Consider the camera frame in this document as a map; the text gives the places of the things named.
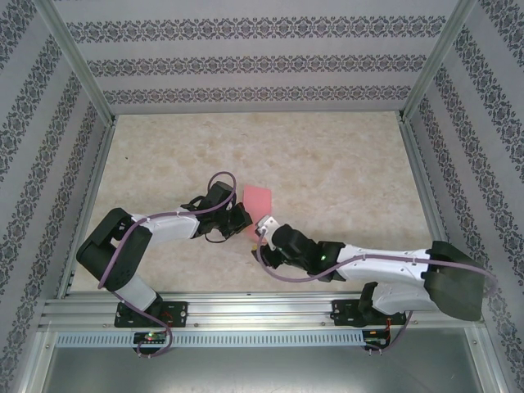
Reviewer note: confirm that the pink paper sheet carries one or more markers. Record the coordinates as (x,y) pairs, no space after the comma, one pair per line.
(258,200)

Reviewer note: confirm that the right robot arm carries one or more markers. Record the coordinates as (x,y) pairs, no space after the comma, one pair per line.
(385,266)

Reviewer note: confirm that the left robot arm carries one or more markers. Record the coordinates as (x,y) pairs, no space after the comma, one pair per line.
(110,254)

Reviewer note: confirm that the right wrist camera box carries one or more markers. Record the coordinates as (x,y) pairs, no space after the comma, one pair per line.
(268,225)

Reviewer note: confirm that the aluminium mounting rail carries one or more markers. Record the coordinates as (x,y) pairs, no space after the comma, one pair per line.
(262,307)

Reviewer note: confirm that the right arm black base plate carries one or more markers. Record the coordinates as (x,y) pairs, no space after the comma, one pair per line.
(344,311)

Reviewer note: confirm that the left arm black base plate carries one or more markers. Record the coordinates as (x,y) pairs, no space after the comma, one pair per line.
(178,313)

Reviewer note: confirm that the aluminium table side rail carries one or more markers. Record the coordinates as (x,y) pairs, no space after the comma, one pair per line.
(89,204)
(423,184)

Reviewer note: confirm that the aluminium frame post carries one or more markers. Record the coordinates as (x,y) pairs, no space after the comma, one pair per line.
(82,69)
(436,61)

